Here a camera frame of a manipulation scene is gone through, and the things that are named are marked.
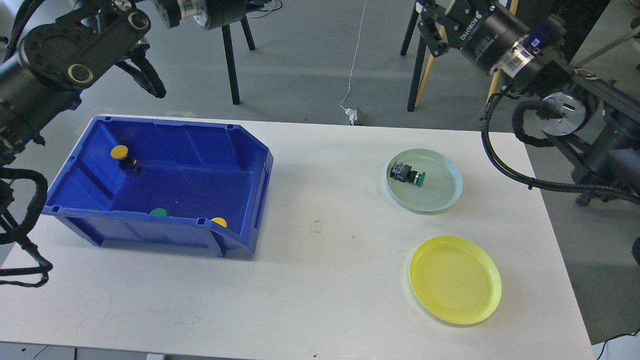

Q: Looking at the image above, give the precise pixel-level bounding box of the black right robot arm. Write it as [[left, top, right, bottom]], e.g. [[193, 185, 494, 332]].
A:
[[414, 0, 639, 207]]

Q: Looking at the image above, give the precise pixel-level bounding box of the yellow button front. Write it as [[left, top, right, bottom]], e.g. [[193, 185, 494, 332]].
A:
[[211, 217, 228, 228]]

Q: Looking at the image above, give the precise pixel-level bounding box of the black tripod leg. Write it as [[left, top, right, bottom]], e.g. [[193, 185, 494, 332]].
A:
[[221, 16, 256, 106]]

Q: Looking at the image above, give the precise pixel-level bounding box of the white cable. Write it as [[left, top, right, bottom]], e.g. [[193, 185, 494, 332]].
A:
[[340, 0, 369, 111]]

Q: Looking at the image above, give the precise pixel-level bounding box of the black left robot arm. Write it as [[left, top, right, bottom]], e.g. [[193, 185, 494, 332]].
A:
[[0, 0, 166, 289]]

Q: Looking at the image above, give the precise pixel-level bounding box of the green push button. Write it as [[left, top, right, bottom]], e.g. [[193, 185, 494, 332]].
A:
[[389, 161, 426, 187]]

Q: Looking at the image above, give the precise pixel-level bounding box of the white power adapter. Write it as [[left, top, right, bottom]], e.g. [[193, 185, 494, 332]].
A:
[[344, 107, 369, 126]]

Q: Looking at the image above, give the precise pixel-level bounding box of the blue plastic storage bin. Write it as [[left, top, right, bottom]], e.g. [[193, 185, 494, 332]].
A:
[[42, 115, 274, 257]]

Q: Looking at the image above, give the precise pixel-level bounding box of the yellow plate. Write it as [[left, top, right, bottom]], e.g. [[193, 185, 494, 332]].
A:
[[407, 235, 503, 326]]

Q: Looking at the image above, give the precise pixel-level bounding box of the black stand leg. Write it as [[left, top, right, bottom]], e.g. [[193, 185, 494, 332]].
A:
[[400, 0, 426, 112]]

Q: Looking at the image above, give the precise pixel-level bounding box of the light green plate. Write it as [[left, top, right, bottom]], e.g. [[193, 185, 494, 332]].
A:
[[385, 148, 464, 214]]

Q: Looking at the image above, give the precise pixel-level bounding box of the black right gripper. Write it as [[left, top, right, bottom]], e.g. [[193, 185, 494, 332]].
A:
[[415, 0, 543, 78]]

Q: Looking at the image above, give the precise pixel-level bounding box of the yellow button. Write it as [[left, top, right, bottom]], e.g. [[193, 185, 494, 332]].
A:
[[211, 217, 228, 228], [110, 145, 142, 175]]

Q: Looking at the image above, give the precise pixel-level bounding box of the black office chair base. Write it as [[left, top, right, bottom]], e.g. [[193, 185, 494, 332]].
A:
[[574, 193, 593, 207]]

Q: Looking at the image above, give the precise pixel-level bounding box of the wooden stand leg left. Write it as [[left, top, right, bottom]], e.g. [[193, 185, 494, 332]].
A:
[[414, 55, 436, 109]]

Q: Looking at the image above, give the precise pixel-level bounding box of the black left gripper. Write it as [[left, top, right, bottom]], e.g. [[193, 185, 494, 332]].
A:
[[153, 0, 249, 31]]

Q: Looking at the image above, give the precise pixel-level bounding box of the yellow button back left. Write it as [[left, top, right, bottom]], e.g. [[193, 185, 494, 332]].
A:
[[110, 145, 142, 175]]

